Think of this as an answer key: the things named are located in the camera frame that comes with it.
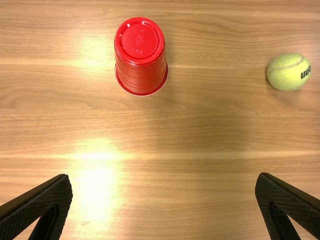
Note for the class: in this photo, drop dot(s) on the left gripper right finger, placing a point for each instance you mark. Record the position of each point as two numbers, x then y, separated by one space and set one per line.
262 200

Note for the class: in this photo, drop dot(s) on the yellow ball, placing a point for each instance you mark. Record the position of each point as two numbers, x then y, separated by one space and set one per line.
285 75

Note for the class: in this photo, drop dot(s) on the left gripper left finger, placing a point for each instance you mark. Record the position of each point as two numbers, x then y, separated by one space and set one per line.
63 197

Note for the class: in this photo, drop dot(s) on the red cup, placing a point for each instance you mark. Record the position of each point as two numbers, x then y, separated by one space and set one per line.
140 62

